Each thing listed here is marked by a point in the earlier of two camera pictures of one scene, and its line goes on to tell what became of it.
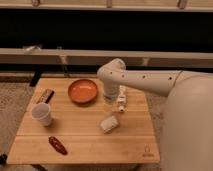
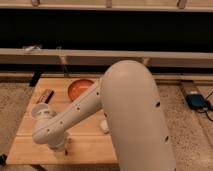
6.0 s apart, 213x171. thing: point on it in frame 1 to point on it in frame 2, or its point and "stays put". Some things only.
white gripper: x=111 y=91 to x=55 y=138
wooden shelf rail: x=96 y=57 stays put
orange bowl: x=83 y=91 stays put
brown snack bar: x=46 y=94 stays put
